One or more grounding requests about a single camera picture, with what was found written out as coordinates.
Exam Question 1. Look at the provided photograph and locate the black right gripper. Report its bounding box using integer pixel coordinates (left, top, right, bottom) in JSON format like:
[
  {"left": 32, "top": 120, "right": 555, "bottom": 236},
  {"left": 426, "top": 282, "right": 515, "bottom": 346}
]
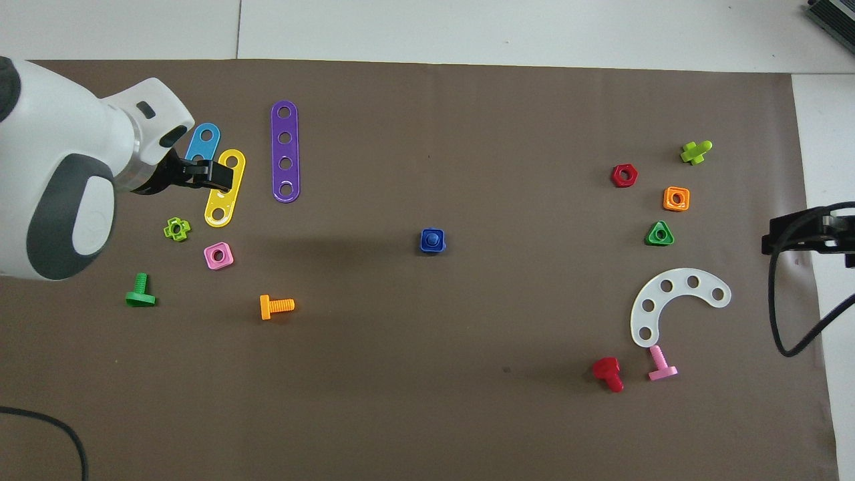
[{"left": 763, "top": 204, "right": 855, "bottom": 268}]

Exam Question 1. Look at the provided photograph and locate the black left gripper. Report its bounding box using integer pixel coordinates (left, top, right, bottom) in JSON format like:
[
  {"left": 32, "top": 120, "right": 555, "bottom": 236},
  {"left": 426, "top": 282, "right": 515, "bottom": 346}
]
[{"left": 130, "top": 150, "right": 234, "bottom": 196}]

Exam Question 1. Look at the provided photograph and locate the pink square nut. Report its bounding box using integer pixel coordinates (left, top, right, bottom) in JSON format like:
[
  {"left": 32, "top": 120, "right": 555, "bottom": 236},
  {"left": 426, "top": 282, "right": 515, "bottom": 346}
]
[{"left": 204, "top": 242, "right": 235, "bottom": 271}]

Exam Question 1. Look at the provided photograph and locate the lime green cross-head screw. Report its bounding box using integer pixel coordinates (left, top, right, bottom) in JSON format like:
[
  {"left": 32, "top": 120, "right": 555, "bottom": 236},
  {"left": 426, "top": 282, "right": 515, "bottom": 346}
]
[{"left": 680, "top": 140, "right": 713, "bottom": 166}]

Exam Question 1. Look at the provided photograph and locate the green plastic screw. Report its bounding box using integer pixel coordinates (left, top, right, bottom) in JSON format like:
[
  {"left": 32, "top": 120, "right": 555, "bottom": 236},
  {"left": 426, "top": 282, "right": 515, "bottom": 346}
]
[{"left": 125, "top": 272, "right": 158, "bottom": 308}]

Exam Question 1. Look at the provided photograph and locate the orange plastic screw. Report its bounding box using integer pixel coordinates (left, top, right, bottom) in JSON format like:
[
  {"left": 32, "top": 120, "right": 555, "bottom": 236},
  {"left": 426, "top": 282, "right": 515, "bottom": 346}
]
[{"left": 259, "top": 296, "right": 296, "bottom": 321}]

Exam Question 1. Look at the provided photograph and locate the pink plastic screw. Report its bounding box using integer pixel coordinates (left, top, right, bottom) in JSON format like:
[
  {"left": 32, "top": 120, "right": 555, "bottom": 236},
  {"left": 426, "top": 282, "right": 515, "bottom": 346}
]
[{"left": 647, "top": 345, "right": 679, "bottom": 382}]

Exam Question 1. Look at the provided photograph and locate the red plastic screw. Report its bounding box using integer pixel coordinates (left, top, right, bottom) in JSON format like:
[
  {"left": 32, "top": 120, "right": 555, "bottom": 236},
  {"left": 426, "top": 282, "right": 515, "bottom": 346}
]
[{"left": 592, "top": 357, "right": 625, "bottom": 393}]

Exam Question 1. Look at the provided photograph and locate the yellow three-hole strip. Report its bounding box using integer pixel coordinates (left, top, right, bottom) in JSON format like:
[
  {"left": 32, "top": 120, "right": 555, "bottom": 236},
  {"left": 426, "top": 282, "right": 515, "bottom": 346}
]
[{"left": 204, "top": 149, "right": 246, "bottom": 228}]

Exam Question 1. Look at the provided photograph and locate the blue two-hole strip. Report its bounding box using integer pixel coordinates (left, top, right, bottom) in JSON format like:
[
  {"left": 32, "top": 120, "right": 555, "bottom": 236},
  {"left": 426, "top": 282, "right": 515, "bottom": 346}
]
[{"left": 186, "top": 123, "right": 221, "bottom": 164}]

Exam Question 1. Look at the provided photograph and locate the purple four-hole strip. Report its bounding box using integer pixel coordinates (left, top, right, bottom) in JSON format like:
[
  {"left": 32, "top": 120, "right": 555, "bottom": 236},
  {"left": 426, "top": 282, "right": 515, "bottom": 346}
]
[{"left": 271, "top": 100, "right": 301, "bottom": 203}]

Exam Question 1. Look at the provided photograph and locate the white curved five-hole strip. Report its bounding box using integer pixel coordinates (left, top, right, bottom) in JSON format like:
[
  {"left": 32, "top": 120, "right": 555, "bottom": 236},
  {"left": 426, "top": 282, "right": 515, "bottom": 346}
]
[{"left": 630, "top": 268, "right": 733, "bottom": 349}]

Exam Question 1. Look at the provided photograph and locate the grey ribbed device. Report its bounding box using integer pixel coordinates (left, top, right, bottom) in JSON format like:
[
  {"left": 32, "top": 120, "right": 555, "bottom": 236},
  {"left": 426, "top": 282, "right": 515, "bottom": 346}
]
[{"left": 805, "top": 0, "right": 855, "bottom": 35}]

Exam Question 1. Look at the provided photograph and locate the brown table mat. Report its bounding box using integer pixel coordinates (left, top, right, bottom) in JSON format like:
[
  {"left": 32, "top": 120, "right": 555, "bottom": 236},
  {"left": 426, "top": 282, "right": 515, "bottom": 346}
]
[{"left": 0, "top": 59, "right": 839, "bottom": 481}]

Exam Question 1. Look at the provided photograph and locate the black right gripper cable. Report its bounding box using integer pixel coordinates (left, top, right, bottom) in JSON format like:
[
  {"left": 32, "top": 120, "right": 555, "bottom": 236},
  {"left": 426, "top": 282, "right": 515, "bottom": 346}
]
[{"left": 767, "top": 200, "right": 855, "bottom": 358}]

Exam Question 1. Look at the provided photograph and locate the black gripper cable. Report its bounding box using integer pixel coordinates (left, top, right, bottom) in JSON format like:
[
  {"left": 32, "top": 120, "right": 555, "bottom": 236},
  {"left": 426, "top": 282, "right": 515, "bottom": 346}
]
[
  {"left": 0, "top": 405, "right": 90, "bottom": 481},
  {"left": 767, "top": 200, "right": 855, "bottom": 358}
]

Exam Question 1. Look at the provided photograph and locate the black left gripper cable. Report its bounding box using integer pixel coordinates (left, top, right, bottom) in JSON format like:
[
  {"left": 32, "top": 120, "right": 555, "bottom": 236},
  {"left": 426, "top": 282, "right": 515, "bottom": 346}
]
[{"left": 0, "top": 405, "right": 90, "bottom": 481}]

